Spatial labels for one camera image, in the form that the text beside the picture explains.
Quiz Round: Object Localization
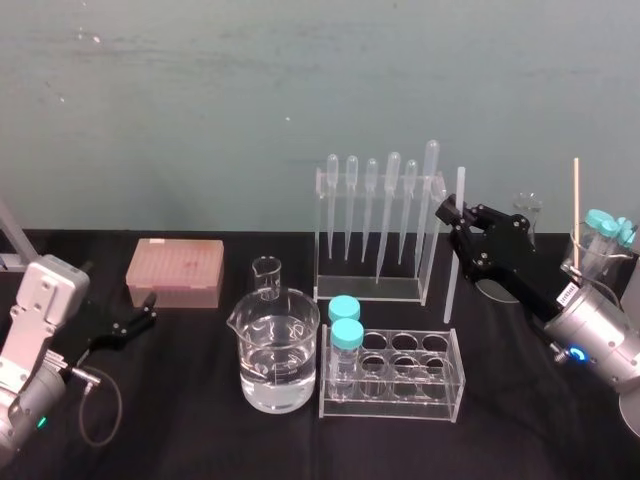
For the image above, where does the small glass conical flask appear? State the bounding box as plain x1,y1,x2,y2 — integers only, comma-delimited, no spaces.
511,191,545,247

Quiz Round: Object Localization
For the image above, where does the clear acrylic tube rack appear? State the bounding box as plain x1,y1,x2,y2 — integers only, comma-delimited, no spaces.
318,322,467,422

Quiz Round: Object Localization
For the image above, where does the long clear plastic pipette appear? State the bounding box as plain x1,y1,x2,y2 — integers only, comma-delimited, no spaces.
374,151,403,286

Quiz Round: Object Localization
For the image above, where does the black table cloth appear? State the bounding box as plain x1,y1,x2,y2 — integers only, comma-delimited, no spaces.
0,227,640,480

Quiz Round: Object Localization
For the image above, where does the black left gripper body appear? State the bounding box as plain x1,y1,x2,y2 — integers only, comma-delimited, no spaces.
67,299,122,370

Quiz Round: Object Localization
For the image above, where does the grey metal frame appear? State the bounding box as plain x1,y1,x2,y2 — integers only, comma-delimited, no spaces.
0,198,27,274

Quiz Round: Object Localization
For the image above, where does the teal capped sample tube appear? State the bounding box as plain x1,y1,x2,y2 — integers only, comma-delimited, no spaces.
329,318,365,401
327,295,362,324
584,208,614,261
616,215,635,248
602,219,624,251

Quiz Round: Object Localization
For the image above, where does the large glass beaker with water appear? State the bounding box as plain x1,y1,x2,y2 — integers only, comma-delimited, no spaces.
225,288,322,414

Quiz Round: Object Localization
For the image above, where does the clear acrylic pipette stand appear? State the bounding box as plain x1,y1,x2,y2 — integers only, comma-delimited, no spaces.
312,165,447,306

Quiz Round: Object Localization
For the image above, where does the small glass beaker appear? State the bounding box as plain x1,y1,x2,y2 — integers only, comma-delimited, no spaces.
251,256,282,302

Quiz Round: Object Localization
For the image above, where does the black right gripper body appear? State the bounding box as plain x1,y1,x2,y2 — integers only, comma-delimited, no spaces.
465,225,583,322

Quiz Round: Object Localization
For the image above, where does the pink pipette tip box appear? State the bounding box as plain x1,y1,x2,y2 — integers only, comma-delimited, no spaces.
124,237,225,309

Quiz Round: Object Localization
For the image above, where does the thin dark wrist cable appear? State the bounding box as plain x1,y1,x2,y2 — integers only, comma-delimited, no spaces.
68,366,125,447

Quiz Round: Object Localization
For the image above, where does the thin wooden stick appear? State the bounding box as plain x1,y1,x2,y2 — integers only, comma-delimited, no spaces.
572,158,582,267

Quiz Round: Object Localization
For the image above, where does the glass beaker holding tubes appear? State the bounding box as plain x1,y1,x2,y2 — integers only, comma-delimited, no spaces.
559,225,635,294

